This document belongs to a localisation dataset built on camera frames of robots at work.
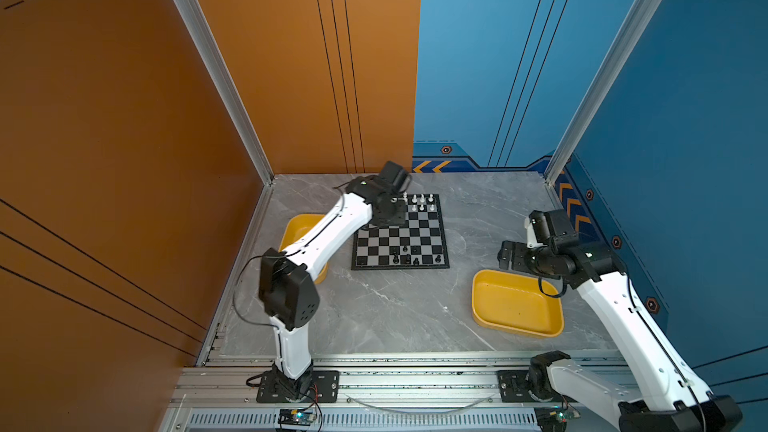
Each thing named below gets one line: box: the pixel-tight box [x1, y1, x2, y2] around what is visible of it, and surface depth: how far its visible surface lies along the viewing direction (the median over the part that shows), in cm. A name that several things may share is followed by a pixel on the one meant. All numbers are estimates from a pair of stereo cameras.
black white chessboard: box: [351, 194, 450, 270], surface depth 100 cm
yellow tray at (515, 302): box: [472, 269, 564, 338], surface depth 87 cm
